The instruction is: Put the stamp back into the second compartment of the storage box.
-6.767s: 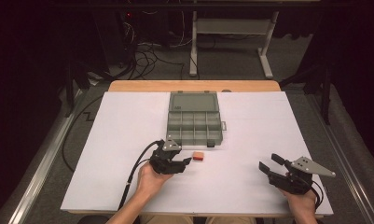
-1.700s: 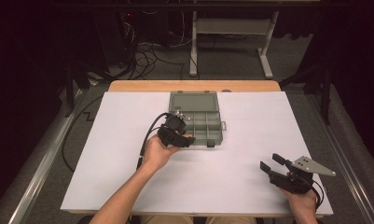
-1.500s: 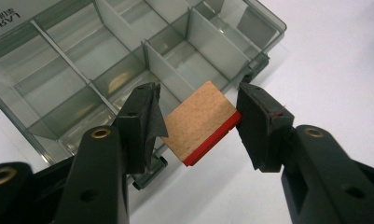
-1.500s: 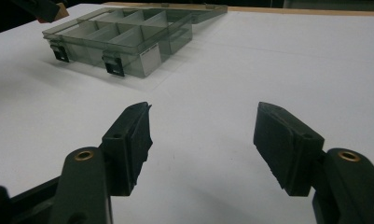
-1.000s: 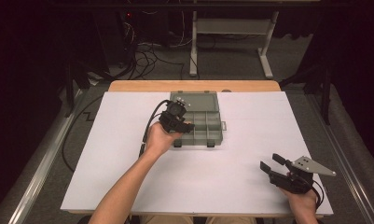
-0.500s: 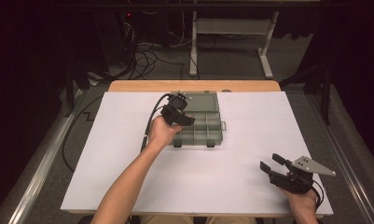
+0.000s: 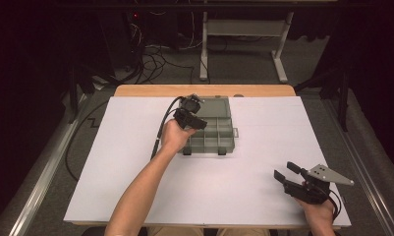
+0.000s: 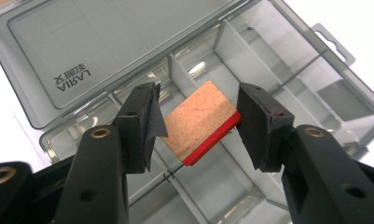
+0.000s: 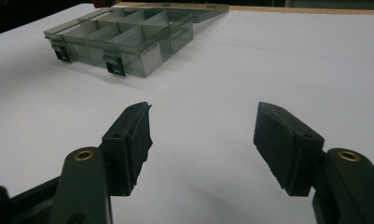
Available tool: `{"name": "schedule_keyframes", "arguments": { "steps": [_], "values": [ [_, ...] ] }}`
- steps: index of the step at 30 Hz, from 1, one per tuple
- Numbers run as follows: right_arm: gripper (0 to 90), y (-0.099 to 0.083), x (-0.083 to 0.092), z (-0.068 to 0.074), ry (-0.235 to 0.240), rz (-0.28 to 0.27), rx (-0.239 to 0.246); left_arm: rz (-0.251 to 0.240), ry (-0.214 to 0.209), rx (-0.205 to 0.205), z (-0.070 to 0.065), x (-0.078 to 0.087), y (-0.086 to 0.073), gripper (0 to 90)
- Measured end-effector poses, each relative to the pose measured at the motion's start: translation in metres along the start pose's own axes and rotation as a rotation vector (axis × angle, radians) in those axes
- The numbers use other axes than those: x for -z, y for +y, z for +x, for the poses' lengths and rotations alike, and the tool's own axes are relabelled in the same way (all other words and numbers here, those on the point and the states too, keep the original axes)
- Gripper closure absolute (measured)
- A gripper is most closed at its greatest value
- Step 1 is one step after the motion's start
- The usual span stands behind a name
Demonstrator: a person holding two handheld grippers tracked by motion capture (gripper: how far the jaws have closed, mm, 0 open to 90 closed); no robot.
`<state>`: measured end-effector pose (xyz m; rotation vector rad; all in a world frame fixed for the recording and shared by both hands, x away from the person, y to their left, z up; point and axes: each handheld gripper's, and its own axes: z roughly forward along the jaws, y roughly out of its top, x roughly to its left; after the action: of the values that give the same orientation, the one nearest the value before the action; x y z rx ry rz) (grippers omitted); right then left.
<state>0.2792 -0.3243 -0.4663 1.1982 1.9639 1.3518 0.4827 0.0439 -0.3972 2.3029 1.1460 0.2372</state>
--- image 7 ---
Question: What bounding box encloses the black metal stand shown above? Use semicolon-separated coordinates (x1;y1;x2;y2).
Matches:
68;62;98;125
294;65;350;133

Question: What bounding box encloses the tangle of floor cables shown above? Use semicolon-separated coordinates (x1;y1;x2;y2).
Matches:
128;22;197;85

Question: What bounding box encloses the grey-green clear compartment box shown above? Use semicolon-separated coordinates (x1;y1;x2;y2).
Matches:
181;95;240;156

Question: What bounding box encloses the right hand-held gripper black cable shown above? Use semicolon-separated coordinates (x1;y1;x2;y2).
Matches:
328;190;343;221

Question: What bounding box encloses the left hand-held gripper black cable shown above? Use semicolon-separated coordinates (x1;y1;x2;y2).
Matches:
150;95;186;161

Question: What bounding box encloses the aluminium floor rail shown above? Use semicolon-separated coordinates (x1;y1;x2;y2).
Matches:
321;97;394;236
7;93;88;236

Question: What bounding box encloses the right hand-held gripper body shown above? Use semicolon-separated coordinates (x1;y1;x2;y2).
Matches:
282;163;356;205

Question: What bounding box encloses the person's right hand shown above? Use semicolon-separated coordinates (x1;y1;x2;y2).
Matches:
295;198;337;227

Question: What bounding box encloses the hand-held gripper black cable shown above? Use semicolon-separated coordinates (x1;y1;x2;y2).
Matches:
150;95;186;161
328;190;343;221

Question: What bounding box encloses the white table cover sheet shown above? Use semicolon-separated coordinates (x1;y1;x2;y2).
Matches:
63;95;352;228

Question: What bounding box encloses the white metal stand frame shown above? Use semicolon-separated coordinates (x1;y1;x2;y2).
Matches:
198;11;289;85

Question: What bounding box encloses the person's left hand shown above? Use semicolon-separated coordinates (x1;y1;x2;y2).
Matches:
160;118;197;154

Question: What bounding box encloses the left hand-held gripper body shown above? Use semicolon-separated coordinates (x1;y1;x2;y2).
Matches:
172;93;204;131

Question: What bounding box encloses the long black floor cable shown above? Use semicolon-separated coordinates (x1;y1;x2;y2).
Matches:
64;99;111;183

